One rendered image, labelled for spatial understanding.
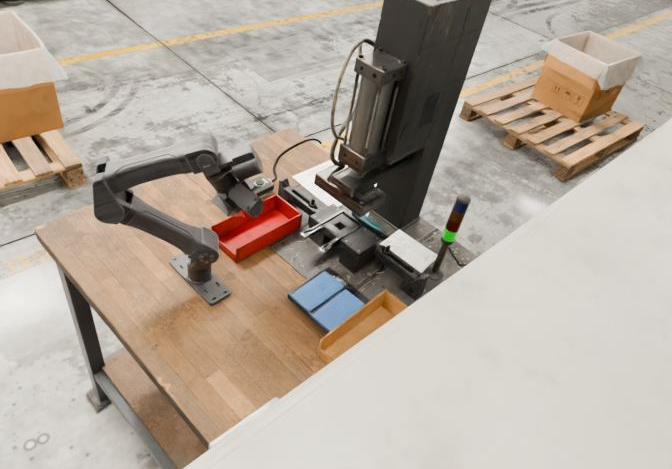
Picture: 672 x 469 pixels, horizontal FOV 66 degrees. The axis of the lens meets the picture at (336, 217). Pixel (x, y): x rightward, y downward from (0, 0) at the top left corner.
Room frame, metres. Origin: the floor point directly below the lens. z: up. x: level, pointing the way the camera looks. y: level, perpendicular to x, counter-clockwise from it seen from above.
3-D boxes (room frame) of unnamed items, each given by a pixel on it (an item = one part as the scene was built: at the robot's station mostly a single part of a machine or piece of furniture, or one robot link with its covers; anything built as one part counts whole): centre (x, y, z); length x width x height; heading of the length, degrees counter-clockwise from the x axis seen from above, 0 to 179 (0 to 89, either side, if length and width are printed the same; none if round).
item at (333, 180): (1.22, -0.06, 1.22); 0.26 x 0.18 x 0.30; 143
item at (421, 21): (1.25, -0.11, 1.44); 0.17 x 0.13 x 0.42; 143
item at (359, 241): (1.15, -0.03, 0.98); 0.20 x 0.10 x 0.01; 53
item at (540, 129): (3.99, -1.60, 0.07); 1.20 x 1.00 x 0.14; 137
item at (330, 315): (0.88, -0.05, 0.93); 0.15 x 0.07 x 0.03; 146
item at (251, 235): (1.14, 0.23, 0.93); 0.25 x 0.12 x 0.06; 143
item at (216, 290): (0.92, 0.33, 0.94); 0.20 x 0.07 x 0.08; 53
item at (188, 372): (1.05, 0.09, 0.45); 1.12 x 0.99 x 0.90; 53
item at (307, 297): (0.94, 0.01, 0.93); 0.15 x 0.07 x 0.03; 145
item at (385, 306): (0.82, -0.15, 0.93); 0.25 x 0.13 x 0.08; 143
